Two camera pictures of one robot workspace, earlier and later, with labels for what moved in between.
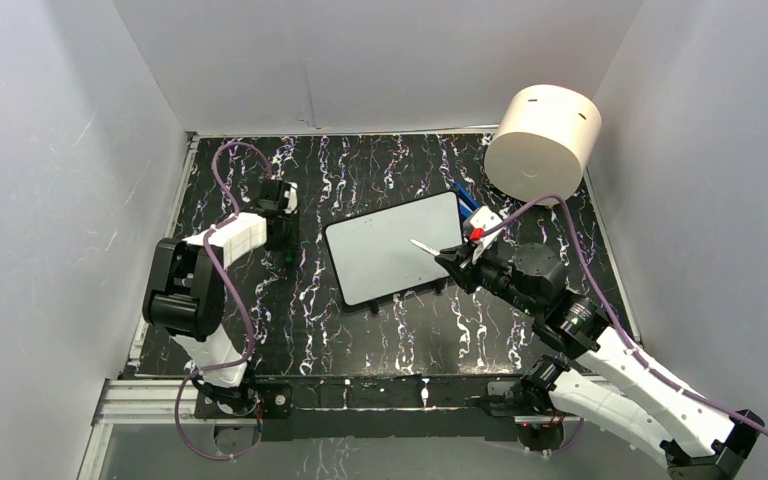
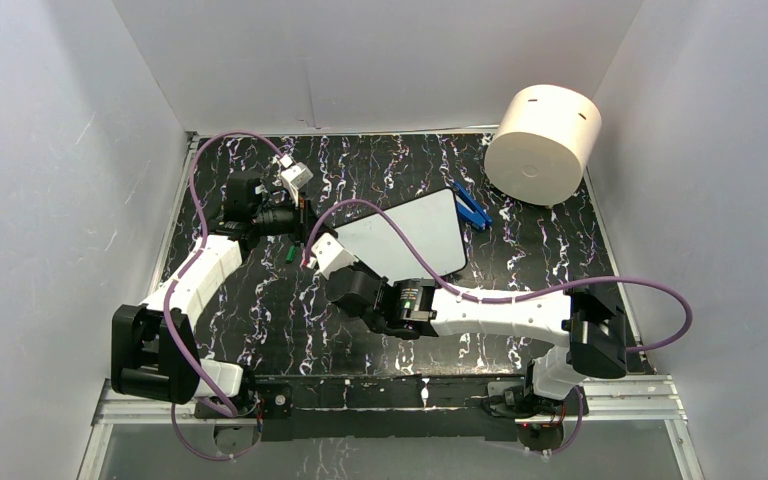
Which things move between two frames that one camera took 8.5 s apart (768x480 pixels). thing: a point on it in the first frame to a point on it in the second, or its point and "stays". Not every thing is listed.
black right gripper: (459, 258) to (368, 271)
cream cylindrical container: (543, 141) stays
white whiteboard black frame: (371, 253) stays
